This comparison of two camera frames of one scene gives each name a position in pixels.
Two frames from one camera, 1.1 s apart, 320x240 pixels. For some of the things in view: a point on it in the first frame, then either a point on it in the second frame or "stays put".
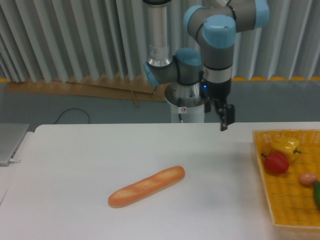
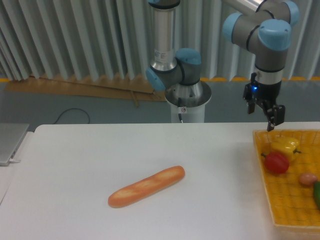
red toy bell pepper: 276,163 stays put
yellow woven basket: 293,204 stays put
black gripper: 220,91 -> 269,94
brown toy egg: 308,178 stays put
